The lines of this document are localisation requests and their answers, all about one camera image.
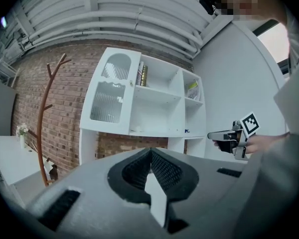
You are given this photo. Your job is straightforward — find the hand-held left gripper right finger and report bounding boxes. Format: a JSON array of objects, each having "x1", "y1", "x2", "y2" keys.
[{"x1": 150, "y1": 147, "x2": 250, "y2": 239}]

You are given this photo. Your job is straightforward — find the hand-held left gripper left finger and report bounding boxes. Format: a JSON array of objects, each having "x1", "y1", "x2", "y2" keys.
[{"x1": 27, "y1": 147, "x2": 170, "y2": 239}]

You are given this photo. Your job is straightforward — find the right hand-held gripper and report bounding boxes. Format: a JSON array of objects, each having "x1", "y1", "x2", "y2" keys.
[{"x1": 207, "y1": 111, "x2": 261, "y2": 159}]

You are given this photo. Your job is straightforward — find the white desk with hutch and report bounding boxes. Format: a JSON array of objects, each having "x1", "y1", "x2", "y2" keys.
[{"x1": 79, "y1": 47, "x2": 207, "y2": 164}]

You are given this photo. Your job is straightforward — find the person's right forearm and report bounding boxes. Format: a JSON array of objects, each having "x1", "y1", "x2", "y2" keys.
[{"x1": 246, "y1": 132, "x2": 291, "y2": 154}]

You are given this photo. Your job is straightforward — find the white board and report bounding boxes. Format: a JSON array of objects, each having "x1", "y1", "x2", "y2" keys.
[{"x1": 144, "y1": 173, "x2": 170, "y2": 228}]

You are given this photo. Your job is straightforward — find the person's right hand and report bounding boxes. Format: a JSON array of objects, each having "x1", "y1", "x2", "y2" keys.
[{"x1": 213, "y1": 139, "x2": 240, "y2": 153}]

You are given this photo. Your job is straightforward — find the yellow-green magazines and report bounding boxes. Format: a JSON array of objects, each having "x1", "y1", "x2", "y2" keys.
[{"x1": 186, "y1": 81, "x2": 200, "y2": 101}]

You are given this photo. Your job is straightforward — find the black white bag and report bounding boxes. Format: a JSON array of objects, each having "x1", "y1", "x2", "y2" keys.
[{"x1": 43, "y1": 158, "x2": 59, "y2": 183}]

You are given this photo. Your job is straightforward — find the person's light shirt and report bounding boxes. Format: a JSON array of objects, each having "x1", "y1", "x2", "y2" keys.
[{"x1": 214, "y1": 6, "x2": 299, "y2": 239}]

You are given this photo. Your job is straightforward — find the white ribbed glass cabinet door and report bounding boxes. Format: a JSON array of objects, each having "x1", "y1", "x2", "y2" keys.
[{"x1": 79, "y1": 47, "x2": 142, "y2": 135}]

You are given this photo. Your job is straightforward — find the white side table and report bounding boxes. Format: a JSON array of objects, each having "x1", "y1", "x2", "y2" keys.
[{"x1": 0, "y1": 135, "x2": 52, "y2": 186}]

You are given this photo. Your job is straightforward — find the brown hardcover book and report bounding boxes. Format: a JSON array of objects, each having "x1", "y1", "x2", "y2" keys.
[{"x1": 140, "y1": 65, "x2": 149, "y2": 87}]

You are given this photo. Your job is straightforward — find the brown wooden coat rack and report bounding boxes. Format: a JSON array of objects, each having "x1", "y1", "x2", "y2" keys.
[{"x1": 27, "y1": 53, "x2": 72, "y2": 186}]

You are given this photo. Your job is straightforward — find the flag print book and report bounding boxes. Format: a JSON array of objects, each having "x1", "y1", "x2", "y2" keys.
[{"x1": 136, "y1": 61, "x2": 145, "y2": 86}]

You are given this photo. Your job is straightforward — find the white flower bouquet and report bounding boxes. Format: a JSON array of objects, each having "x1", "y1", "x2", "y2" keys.
[{"x1": 16, "y1": 123, "x2": 30, "y2": 137}]

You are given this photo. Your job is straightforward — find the grey panel board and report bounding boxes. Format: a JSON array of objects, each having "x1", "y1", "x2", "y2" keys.
[{"x1": 0, "y1": 83, "x2": 17, "y2": 136}]

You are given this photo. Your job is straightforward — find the person's head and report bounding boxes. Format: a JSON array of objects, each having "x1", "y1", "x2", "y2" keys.
[{"x1": 210, "y1": 0, "x2": 289, "y2": 24}]

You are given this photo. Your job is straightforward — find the white metal rack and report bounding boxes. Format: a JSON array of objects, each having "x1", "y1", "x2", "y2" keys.
[{"x1": 0, "y1": 61, "x2": 20, "y2": 89}]

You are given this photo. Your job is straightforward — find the black head-mounted camera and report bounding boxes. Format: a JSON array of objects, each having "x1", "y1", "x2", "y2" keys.
[{"x1": 199, "y1": 0, "x2": 222, "y2": 16}]

